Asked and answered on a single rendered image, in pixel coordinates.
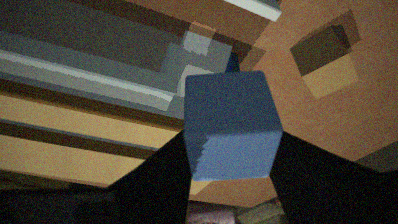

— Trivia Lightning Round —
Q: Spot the blue cube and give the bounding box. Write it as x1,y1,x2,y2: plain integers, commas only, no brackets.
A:
183,70,283,181

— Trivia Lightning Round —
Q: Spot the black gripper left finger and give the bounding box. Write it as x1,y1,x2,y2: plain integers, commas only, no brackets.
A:
0,130,192,224

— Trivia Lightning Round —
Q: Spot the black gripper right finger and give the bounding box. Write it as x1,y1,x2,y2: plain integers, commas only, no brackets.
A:
269,131,398,224

